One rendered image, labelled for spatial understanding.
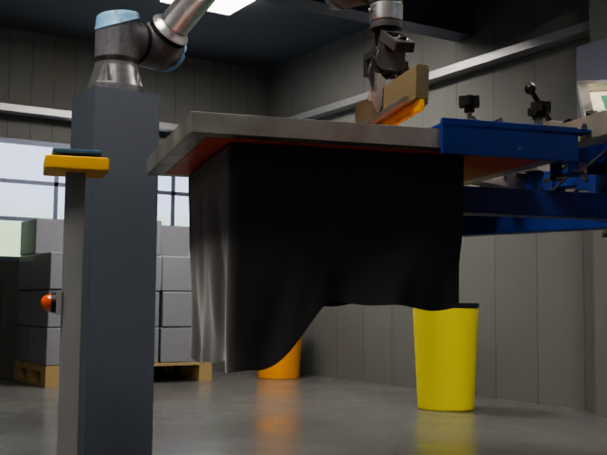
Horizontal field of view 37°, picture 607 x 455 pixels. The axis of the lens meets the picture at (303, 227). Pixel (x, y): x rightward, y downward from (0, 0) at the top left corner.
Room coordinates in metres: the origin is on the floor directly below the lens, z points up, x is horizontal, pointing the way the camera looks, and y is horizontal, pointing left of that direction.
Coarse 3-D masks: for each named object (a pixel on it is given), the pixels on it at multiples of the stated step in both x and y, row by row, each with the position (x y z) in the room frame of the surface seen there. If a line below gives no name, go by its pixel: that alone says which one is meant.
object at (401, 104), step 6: (396, 102) 1.91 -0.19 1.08; (402, 102) 1.88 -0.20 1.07; (408, 102) 1.88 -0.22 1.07; (426, 102) 1.89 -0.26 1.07; (390, 108) 1.94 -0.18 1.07; (396, 108) 1.93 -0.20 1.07; (402, 108) 1.93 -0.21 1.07; (378, 114) 2.01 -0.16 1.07; (384, 114) 1.98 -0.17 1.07; (390, 114) 1.98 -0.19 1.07; (372, 120) 2.04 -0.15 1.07; (378, 120) 2.04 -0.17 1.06; (384, 120) 2.04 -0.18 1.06
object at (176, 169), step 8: (184, 160) 1.92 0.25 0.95; (192, 160) 1.92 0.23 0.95; (200, 160) 1.92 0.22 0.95; (208, 160) 1.92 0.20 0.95; (176, 168) 2.04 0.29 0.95; (184, 168) 2.04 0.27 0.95; (192, 168) 2.04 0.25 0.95; (464, 176) 2.13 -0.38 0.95; (472, 176) 2.13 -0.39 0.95; (480, 176) 2.13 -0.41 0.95
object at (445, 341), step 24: (432, 312) 5.73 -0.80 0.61; (456, 312) 5.70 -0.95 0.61; (432, 336) 5.74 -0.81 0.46; (456, 336) 5.71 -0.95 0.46; (432, 360) 5.75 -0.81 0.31; (456, 360) 5.72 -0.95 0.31; (432, 384) 5.76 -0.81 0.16; (456, 384) 5.72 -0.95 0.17; (432, 408) 5.77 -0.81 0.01; (456, 408) 5.73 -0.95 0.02
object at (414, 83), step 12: (408, 72) 1.89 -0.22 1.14; (420, 72) 1.86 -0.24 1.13; (396, 84) 1.95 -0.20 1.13; (408, 84) 1.89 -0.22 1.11; (420, 84) 1.86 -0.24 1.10; (384, 96) 2.01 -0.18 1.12; (396, 96) 1.95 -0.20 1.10; (408, 96) 1.88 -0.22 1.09; (420, 96) 1.85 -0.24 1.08; (360, 108) 2.15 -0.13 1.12; (372, 108) 2.08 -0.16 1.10; (384, 108) 2.01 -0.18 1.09; (360, 120) 2.15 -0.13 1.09
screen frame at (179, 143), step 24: (192, 120) 1.60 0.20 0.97; (216, 120) 1.61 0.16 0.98; (240, 120) 1.63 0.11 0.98; (264, 120) 1.64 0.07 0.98; (288, 120) 1.65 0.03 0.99; (312, 120) 1.67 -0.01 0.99; (168, 144) 1.84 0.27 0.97; (192, 144) 1.73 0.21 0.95; (336, 144) 1.72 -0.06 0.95; (360, 144) 1.72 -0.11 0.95; (384, 144) 1.71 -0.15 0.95; (408, 144) 1.72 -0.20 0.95; (432, 144) 1.74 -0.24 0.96; (168, 168) 2.04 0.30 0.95; (528, 168) 1.99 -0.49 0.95
